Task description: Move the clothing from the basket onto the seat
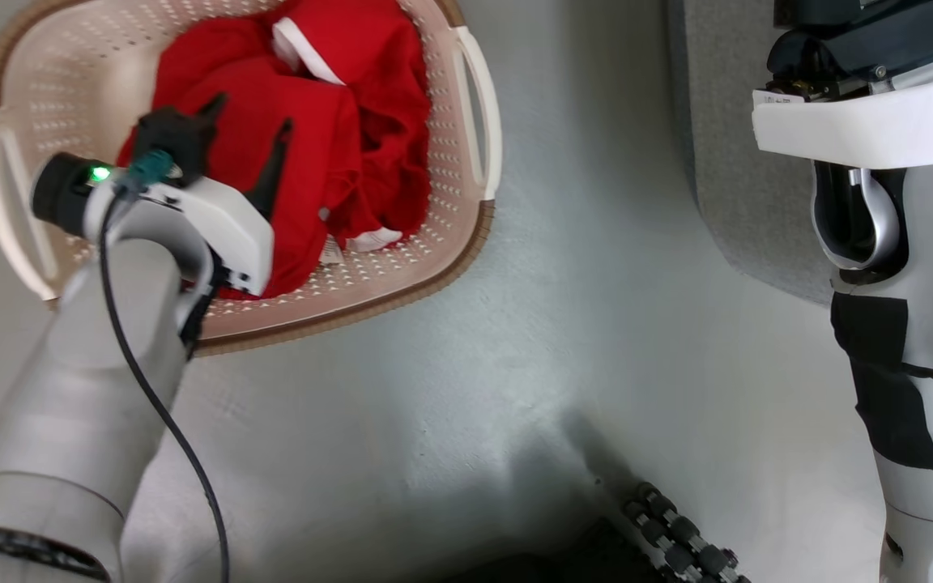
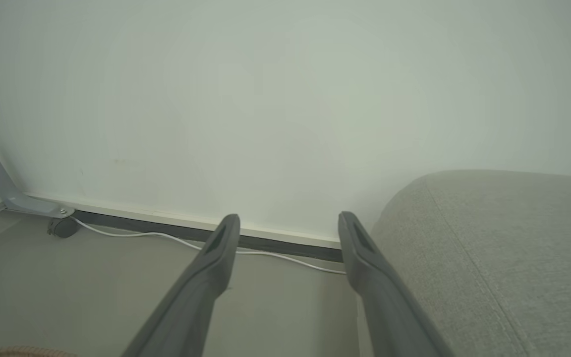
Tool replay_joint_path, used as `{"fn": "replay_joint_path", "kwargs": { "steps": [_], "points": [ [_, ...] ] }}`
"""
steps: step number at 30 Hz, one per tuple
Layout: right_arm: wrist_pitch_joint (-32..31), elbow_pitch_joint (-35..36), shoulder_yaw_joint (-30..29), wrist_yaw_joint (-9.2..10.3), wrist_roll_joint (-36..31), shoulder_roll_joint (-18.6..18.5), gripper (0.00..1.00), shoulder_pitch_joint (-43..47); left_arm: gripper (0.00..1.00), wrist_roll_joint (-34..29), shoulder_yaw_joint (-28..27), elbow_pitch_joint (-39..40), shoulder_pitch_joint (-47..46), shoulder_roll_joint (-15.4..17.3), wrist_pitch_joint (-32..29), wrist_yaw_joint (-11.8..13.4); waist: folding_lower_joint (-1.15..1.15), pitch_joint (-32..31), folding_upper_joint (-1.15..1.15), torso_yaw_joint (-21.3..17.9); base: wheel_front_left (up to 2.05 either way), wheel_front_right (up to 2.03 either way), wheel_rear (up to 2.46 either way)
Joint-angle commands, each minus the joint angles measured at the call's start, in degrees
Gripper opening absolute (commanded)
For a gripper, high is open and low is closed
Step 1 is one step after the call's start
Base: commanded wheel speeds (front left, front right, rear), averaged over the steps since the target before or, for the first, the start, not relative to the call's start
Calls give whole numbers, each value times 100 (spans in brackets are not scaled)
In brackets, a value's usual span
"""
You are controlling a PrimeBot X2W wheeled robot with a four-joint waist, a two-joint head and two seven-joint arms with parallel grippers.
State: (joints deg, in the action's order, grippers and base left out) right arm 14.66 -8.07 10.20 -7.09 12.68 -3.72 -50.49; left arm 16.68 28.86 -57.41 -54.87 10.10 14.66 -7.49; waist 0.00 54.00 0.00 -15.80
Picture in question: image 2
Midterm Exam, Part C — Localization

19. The grey fabric sofa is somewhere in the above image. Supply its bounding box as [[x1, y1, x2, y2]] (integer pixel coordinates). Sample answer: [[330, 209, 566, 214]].
[[356, 170, 571, 357]]

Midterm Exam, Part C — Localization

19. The dark baseboard strip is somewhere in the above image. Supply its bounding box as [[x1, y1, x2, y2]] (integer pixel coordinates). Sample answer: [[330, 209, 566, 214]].
[[72, 210, 343, 263]]

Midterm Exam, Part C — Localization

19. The thin white floor cable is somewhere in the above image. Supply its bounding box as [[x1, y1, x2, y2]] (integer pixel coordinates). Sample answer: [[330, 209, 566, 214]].
[[70, 217, 348, 275]]

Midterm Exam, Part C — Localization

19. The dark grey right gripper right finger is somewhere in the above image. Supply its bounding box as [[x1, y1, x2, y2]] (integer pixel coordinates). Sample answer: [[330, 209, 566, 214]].
[[338, 211, 456, 357]]

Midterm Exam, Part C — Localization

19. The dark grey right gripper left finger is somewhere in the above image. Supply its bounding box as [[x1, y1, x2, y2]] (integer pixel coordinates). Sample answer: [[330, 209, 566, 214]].
[[121, 214, 241, 357]]

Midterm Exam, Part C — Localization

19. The cream laundry basket brown rim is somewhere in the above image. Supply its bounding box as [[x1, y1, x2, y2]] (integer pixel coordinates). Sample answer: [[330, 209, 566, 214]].
[[0, 346, 80, 357]]

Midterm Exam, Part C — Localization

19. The black caster wheel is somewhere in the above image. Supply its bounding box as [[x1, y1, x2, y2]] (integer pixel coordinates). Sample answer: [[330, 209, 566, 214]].
[[47, 217, 80, 239]]

